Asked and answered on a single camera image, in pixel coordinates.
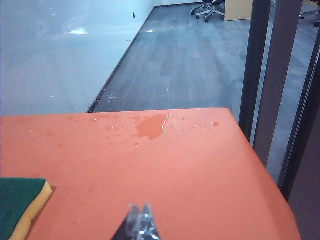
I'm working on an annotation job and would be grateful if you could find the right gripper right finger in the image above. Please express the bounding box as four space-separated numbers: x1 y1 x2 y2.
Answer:
138 201 161 240

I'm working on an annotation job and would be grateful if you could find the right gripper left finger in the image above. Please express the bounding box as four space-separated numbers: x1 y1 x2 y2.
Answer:
111 203 141 240

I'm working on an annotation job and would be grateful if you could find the green and yellow sponge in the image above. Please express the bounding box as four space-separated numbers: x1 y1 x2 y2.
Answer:
0 177 53 240

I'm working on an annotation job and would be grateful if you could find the orange table cover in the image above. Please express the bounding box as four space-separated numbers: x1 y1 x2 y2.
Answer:
0 107 302 240

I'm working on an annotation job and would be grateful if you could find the light wooden desk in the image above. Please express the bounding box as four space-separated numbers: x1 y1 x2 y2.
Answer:
224 0 253 22

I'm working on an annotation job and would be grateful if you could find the tall black office chair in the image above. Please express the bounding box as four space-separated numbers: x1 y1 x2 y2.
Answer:
299 0 320 27

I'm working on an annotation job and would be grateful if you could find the dark door frame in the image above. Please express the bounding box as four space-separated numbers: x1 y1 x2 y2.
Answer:
276 48 320 202

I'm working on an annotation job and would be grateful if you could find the dark vertical frame post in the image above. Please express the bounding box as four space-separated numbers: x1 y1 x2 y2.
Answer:
238 0 273 144

